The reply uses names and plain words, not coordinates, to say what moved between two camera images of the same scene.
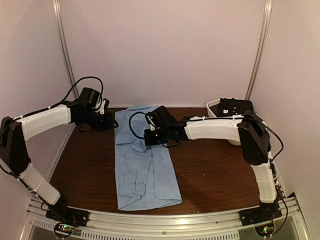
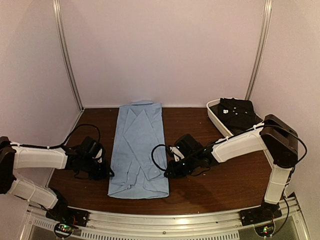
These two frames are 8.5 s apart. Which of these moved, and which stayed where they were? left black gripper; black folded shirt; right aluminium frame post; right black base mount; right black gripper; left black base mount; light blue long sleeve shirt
Moved: light blue long sleeve shirt; left black gripper; right black gripper
Stayed: right aluminium frame post; right black base mount; left black base mount; black folded shirt
